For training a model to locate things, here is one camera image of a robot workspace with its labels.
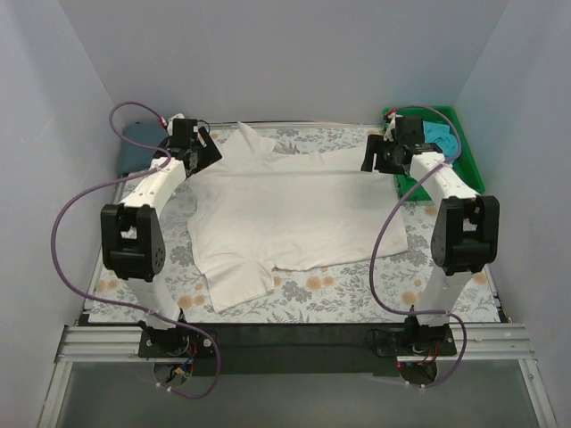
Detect white t shirt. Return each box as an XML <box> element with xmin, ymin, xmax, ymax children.
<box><xmin>187</xmin><ymin>124</ymin><xmax>408</xmax><ymax>312</ymax></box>

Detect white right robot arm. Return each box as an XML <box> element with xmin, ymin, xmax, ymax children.
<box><xmin>360</xmin><ymin>113</ymin><xmax>500</xmax><ymax>355</ymax></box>

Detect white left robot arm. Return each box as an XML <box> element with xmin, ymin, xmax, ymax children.
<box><xmin>101</xmin><ymin>116</ymin><xmax>222</xmax><ymax>357</ymax></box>

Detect light blue t shirt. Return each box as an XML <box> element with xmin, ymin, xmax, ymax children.
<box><xmin>423</xmin><ymin>120</ymin><xmax>458</xmax><ymax>158</ymax></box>

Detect folded dark teal t shirt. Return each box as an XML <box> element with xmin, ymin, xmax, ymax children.
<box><xmin>117</xmin><ymin>121</ymin><xmax>169</xmax><ymax>177</ymax></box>

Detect green plastic bin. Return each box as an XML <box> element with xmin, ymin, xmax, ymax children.
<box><xmin>399</xmin><ymin>105</ymin><xmax>484</xmax><ymax>193</ymax></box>

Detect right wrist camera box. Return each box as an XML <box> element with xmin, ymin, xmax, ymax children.
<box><xmin>384</xmin><ymin>110</ymin><xmax>401</xmax><ymax>142</ymax></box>

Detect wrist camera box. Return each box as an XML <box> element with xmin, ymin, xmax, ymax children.
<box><xmin>384</xmin><ymin>110</ymin><xmax>401</xmax><ymax>142</ymax></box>
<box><xmin>161</xmin><ymin>113</ymin><xmax>185</xmax><ymax>136</ymax></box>

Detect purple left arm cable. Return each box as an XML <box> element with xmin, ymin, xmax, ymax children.
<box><xmin>51</xmin><ymin>102</ymin><xmax>224</xmax><ymax>399</ymax></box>

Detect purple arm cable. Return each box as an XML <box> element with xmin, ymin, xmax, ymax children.
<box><xmin>369</xmin><ymin>105</ymin><xmax>468</xmax><ymax>390</ymax></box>
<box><xmin>51</xmin><ymin>102</ymin><xmax>224</xmax><ymax>399</ymax></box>

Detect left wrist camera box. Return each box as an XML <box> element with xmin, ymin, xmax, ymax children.
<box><xmin>161</xmin><ymin>113</ymin><xmax>185</xmax><ymax>136</ymax></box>

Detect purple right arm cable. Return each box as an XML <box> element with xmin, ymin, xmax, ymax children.
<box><xmin>369</xmin><ymin>105</ymin><xmax>468</xmax><ymax>390</ymax></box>

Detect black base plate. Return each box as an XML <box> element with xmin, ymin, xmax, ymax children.
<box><xmin>137</xmin><ymin>323</ymin><xmax>463</xmax><ymax>377</ymax></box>

